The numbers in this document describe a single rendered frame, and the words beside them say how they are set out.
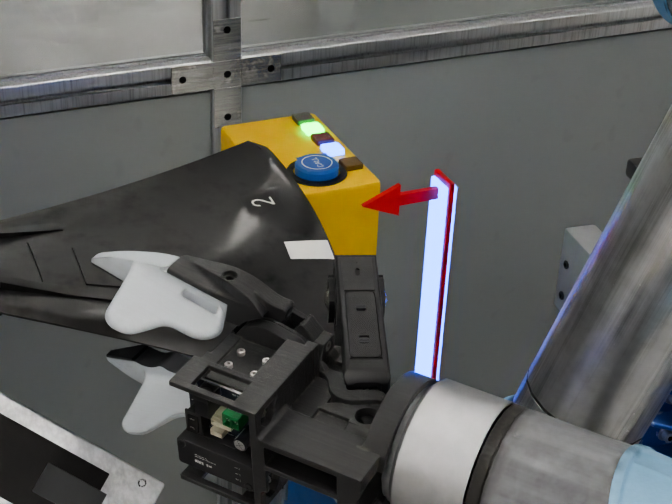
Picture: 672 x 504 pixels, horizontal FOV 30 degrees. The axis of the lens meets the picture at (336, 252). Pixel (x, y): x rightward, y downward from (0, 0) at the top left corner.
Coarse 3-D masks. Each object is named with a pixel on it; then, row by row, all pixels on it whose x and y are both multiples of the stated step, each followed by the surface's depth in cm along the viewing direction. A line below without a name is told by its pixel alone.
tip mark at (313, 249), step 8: (312, 240) 85; (320, 240) 85; (288, 248) 84; (296, 248) 84; (304, 248) 84; (312, 248) 84; (320, 248) 85; (328, 248) 85; (296, 256) 83; (304, 256) 84; (312, 256) 84; (320, 256) 84; (328, 256) 84
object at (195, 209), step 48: (240, 144) 91; (144, 192) 85; (192, 192) 86; (240, 192) 87; (288, 192) 88; (0, 240) 79; (48, 240) 79; (96, 240) 80; (144, 240) 81; (192, 240) 82; (240, 240) 83; (288, 240) 84; (0, 288) 74; (48, 288) 75; (96, 288) 76; (288, 288) 81; (144, 336) 74
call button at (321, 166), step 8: (296, 160) 114; (304, 160) 113; (312, 160) 113; (320, 160) 113; (328, 160) 114; (296, 168) 113; (304, 168) 112; (312, 168) 112; (320, 168) 112; (328, 168) 112; (336, 168) 113; (304, 176) 112; (312, 176) 112; (320, 176) 112; (328, 176) 112; (336, 176) 113
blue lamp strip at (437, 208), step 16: (432, 176) 88; (432, 208) 89; (432, 224) 90; (432, 240) 90; (432, 256) 91; (432, 272) 91; (432, 288) 91; (432, 304) 92; (432, 320) 92; (432, 336) 93; (416, 352) 96; (432, 352) 94; (416, 368) 97
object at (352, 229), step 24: (264, 120) 123; (288, 120) 123; (264, 144) 118; (288, 144) 118; (312, 144) 119; (288, 168) 114; (312, 192) 111; (336, 192) 111; (360, 192) 112; (336, 216) 113; (360, 216) 114; (336, 240) 114; (360, 240) 115
